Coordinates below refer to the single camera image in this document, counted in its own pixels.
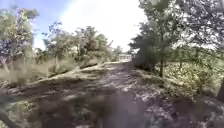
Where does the brown dirt path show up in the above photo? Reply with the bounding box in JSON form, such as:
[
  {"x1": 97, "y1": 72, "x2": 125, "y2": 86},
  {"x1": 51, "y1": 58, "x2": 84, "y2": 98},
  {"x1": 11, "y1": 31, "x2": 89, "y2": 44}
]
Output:
[{"x1": 0, "y1": 61, "x2": 224, "y2": 128}]

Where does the dry grass and brush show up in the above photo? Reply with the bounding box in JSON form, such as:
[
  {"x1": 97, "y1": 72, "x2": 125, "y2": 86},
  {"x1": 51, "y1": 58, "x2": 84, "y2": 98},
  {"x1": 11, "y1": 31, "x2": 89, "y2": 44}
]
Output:
[{"x1": 0, "y1": 56, "x2": 111, "y2": 89}]

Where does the small pale building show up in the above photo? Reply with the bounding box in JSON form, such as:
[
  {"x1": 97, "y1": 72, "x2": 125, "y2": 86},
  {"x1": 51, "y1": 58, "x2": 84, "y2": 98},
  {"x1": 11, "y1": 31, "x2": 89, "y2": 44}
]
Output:
[{"x1": 118, "y1": 53, "x2": 133, "y2": 63}]

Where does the row of scrubby trees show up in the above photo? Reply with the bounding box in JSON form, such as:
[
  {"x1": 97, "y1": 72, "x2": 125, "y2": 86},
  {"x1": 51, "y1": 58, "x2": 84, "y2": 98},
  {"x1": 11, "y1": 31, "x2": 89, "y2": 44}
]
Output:
[{"x1": 0, "y1": 7, "x2": 123, "y2": 73}]

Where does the green undergrowth verge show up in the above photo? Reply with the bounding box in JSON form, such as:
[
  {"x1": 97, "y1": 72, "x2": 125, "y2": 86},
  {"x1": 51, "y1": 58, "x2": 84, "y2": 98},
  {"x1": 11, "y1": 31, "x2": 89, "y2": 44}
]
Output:
[{"x1": 133, "y1": 49, "x2": 224, "y2": 101}]

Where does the stand of leafy trees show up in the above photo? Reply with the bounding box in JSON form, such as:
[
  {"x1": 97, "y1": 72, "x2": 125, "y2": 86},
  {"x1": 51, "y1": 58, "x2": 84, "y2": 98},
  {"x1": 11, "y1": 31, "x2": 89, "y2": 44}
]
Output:
[{"x1": 129, "y1": 0, "x2": 224, "y2": 78}]

